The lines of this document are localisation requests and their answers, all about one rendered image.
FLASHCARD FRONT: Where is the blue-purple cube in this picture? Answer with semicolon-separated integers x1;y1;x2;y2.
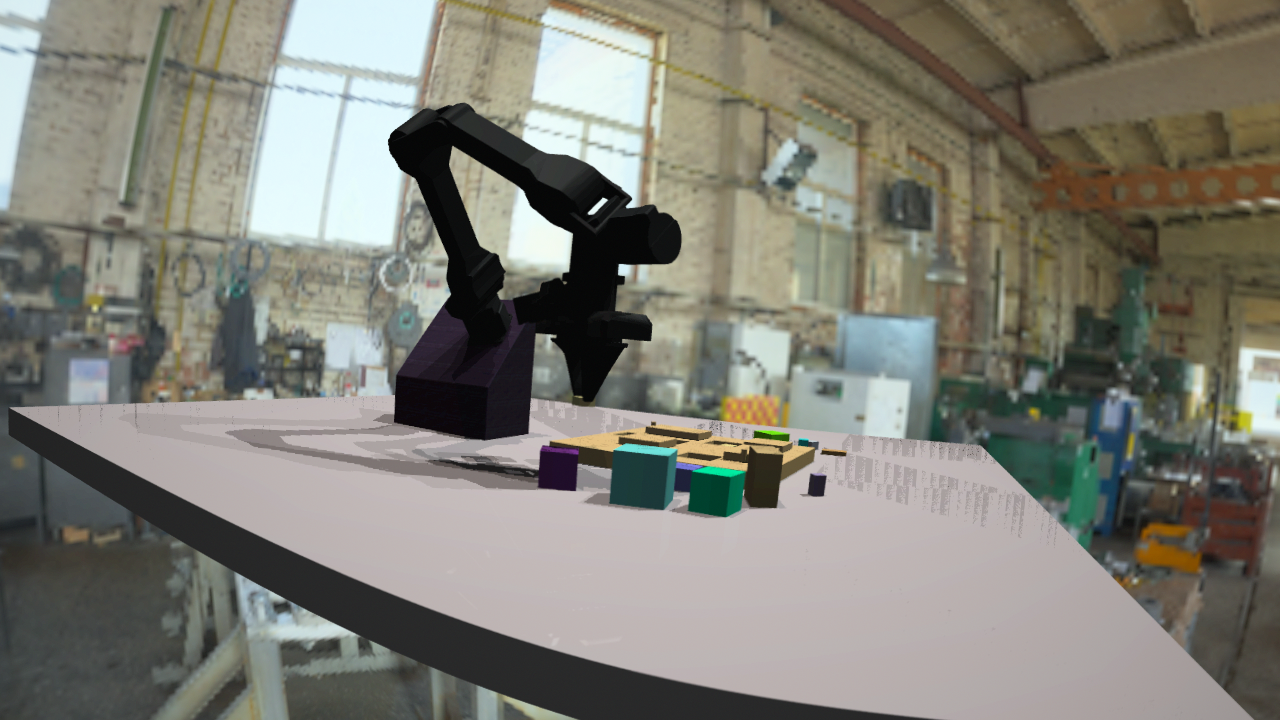
675;462;704;492

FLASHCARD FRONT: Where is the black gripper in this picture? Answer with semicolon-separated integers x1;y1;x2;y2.
535;263;653;402

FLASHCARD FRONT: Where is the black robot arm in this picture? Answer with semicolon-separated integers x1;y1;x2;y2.
388;102;682;346

